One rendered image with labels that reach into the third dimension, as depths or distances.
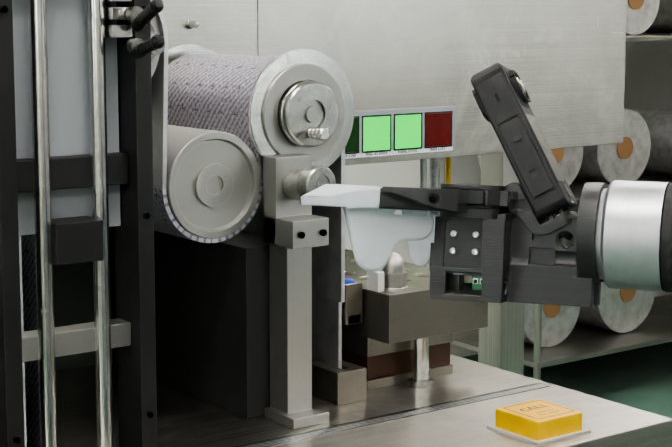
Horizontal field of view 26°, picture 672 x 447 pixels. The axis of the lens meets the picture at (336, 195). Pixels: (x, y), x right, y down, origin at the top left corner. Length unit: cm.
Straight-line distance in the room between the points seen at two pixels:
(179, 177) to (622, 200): 72
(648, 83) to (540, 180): 508
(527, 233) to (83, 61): 56
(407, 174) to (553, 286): 423
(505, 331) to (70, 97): 136
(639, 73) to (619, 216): 506
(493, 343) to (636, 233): 165
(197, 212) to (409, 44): 67
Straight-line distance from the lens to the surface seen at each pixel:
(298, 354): 167
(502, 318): 261
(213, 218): 163
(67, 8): 142
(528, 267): 102
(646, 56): 607
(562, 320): 519
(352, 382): 176
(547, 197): 102
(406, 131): 220
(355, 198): 99
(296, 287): 165
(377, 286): 176
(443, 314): 180
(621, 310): 540
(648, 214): 99
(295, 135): 165
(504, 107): 103
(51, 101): 142
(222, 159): 163
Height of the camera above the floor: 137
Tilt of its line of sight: 7 degrees down
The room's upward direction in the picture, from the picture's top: straight up
